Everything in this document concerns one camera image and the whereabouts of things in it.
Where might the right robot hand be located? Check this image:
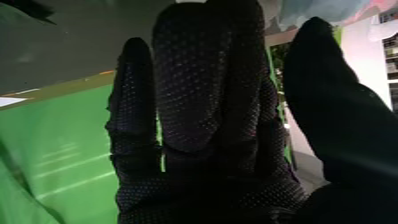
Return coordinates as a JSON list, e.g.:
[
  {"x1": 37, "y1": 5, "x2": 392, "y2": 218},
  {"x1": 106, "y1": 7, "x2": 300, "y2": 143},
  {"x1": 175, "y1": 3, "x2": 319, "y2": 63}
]
[{"x1": 104, "y1": 0, "x2": 398, "y2": 224}]

